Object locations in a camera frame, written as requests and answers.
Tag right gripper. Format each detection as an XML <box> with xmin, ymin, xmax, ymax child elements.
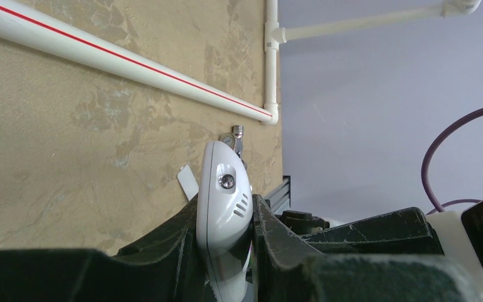
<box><xmin>280</xmin><ymin>207</ymin><xmax>444</xmax><ymax>255</ymax></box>

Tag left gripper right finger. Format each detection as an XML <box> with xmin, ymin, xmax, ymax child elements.
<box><xmin>253</xmin><ymin>194</ymin><xmax>480</xmax><ymax>301</ymax></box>

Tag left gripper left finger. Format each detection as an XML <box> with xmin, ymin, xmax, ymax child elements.
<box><xmin>0</xmin><ymin>199</ymin><xmax>204</xmax><ymax>301</ymax></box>

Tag white remote control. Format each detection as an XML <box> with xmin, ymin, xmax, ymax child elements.
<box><xmin>196</xmin><ymin>140</ymin><xmax>253</xmax><ymax>301</ymax></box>

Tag white battery cover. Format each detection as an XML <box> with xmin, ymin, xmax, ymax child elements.
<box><xmin>177</xmin><ymin>165</ymin><xmax>199</xmax><ymax>201</ymax></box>

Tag chrome metal faucet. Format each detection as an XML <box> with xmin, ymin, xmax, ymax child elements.
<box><xmin>219</xmin><ymin>125</ymin><xmax>247</xmax><ymax>169</ymax></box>

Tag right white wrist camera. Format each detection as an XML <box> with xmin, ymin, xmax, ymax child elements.
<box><xmin>426</xmin><ymin>200</ymin><xmax>483</xmax><ymax>301</ymax></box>

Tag aluminium rail frame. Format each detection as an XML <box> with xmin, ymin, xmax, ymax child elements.
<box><xmin>264</xmin><ymin>176</ymin><xmax>291</xmax><ymax>215</ymax></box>

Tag white PVC pipe frame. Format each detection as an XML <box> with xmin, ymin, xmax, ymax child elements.
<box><xmin>0</xmin><ymin>1</ymin><xmax>479</xmax><ymax>125</ymax></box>

